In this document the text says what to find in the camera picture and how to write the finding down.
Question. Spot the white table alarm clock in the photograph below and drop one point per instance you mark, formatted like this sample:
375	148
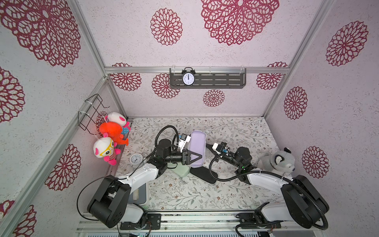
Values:
136	160

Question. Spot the grey husky plush toy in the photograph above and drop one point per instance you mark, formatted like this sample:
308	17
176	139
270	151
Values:
282	162

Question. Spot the white pink plush doll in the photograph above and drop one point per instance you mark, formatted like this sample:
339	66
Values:
120	120

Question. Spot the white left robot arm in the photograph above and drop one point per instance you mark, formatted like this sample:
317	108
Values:
110	205

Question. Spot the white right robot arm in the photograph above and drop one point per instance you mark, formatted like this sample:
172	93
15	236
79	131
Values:
302	203

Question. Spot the black wire basket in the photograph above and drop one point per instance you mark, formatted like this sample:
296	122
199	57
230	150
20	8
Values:
86	119

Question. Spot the black alarm clock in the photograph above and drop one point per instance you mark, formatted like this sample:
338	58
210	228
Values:
188	76

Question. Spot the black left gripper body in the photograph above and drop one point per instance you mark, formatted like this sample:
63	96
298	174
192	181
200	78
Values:
174	157

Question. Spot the striped plush doll with glasses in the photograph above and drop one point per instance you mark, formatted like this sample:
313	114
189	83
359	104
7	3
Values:
105	148

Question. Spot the mint green zippered umbrella case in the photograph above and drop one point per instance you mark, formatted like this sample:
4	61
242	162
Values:
181	171

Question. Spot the orange plush toy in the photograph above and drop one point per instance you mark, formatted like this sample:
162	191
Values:
113	131

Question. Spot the grey wall shelf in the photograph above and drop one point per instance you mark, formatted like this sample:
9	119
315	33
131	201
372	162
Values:
210	80

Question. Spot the grey tray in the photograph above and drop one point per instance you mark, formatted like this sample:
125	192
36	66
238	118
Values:
141	196

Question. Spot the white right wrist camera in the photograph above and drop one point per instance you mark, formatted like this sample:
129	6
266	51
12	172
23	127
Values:
220	148

